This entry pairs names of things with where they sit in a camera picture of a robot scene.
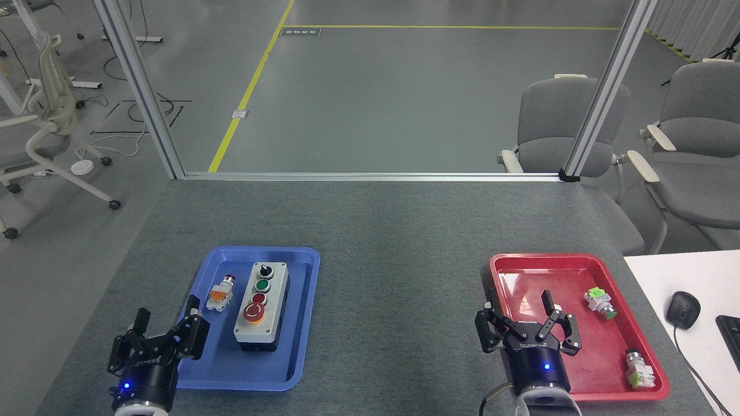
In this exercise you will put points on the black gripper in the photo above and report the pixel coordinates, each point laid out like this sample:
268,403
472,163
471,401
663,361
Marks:
535,364
144,378

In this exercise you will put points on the grey control box with buttons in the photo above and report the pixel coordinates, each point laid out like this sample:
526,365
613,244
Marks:
260,306

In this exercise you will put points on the red push button orange block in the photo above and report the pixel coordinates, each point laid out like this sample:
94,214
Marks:
220,294

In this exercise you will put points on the silver push button green block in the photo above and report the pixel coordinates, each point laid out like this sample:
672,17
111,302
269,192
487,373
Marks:
639,370

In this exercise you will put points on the red plastic tray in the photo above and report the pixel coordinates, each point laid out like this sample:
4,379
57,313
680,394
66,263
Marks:
601,346

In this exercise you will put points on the blue plastic tray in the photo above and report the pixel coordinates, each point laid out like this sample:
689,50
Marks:
248,364

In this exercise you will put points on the black computer mouse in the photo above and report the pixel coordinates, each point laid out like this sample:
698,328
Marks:
683,309

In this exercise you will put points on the white desk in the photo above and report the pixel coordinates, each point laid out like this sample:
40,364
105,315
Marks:
705,271

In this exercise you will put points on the white round floor disc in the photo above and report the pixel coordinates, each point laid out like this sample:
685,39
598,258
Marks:
82,167

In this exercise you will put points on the black keyboard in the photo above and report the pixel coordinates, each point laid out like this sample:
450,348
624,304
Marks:
731,341

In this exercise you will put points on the grey armchair beside desk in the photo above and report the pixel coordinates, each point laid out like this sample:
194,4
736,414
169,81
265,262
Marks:
699,173

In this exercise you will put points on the silver floor socket plate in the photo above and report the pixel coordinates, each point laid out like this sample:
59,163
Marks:
240,114

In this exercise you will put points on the white mesh office chair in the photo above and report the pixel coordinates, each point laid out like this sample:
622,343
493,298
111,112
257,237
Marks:
55,110

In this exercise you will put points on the white desk foot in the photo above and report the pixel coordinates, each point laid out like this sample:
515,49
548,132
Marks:
81,85
147,39

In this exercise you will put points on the grey floor sign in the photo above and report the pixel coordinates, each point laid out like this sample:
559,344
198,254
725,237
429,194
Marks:
300,32

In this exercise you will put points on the black tripod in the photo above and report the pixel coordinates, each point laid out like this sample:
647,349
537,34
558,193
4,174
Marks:
727,53

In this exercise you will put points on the black post bracket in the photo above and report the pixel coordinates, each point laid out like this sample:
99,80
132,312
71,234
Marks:
569,176

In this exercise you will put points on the grey armchair behind post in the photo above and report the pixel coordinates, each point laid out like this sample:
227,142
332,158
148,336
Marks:
543,121

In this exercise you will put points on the silver frame rail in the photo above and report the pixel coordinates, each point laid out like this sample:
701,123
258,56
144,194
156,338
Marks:
370,176

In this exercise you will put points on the silver frame post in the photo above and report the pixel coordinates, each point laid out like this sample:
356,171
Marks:
141,92
607,92

